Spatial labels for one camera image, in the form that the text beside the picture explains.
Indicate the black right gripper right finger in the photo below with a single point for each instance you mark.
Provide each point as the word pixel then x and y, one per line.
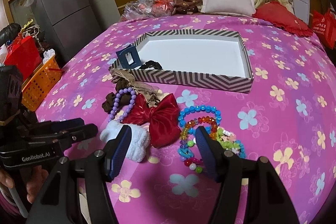
pixel 221 165

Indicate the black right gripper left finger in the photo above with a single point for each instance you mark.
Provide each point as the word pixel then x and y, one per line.
pixel 105 164

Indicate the white fluffy scrunchie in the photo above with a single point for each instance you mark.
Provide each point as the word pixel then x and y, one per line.
pixel 140 139

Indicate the red satin hair bow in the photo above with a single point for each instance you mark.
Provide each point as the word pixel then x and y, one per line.
pixel 162 119

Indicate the brown scrunchie with leopard bow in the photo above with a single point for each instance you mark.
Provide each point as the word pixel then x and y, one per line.
pixel 126 90

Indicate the blue plastic hair claw clip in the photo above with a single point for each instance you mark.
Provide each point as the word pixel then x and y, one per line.
pixel 129 57

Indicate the black fabric scrunchie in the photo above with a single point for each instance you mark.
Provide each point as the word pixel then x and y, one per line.
pixel 151 65

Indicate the person's left hand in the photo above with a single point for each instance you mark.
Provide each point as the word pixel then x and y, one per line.
pixel 34 182

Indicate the orange plastic basket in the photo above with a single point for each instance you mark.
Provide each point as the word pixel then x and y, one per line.
pixel 37 87

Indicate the pink floral bedsheet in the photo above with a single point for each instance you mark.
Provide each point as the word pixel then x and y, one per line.
pixel 288 116

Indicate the red gift bag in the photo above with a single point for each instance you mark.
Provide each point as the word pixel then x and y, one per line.
pixel 24 55

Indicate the striped black white shallow box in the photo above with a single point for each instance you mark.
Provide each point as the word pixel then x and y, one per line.
pixel 212 59

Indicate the grey refrigerator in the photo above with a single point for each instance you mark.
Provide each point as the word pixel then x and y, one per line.
pixel 69 25

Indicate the red frilled cushion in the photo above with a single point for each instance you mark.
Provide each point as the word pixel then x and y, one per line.
pixel 280 17

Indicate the clear plastic bag of items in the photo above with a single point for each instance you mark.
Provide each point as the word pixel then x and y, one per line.
pixel 147 9

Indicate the red shopping bag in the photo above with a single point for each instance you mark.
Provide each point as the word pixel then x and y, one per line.
pixel 323 25

